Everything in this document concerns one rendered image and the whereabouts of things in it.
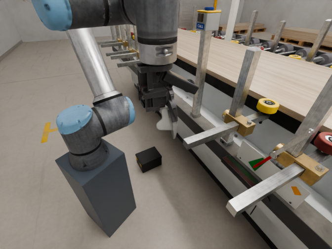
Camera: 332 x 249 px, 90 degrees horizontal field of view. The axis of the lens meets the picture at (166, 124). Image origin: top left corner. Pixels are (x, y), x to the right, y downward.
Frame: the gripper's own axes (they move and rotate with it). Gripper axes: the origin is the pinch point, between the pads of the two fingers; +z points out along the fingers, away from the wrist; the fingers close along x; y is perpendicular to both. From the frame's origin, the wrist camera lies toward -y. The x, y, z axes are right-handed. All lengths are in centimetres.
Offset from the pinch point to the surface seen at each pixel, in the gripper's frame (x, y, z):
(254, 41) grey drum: -125, -172, 11
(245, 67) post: -3.8, -31.9, -12.9
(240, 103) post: -2.1, -32.9, 1.1
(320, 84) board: -4, -90, 4
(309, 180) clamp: 29.1, -33.3, 10.2
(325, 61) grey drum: -46, -176, 13
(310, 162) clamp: 26.0, -36.0, 6.7
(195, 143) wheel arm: 3.2, -10.4, 9.6
